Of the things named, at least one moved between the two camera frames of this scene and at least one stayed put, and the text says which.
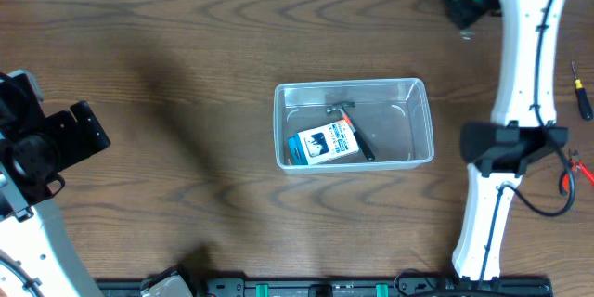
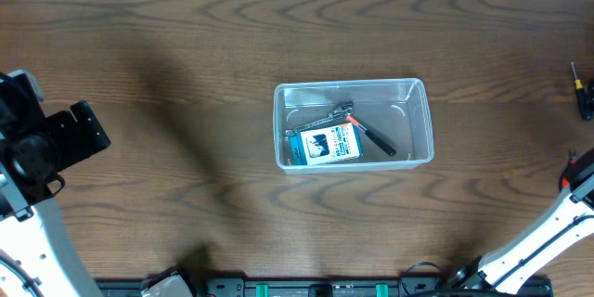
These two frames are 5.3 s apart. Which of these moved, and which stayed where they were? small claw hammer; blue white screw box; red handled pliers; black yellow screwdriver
Moved: small claw hammer
Stayed: blue white screw box; black yellow screwdriver; red handled pliers
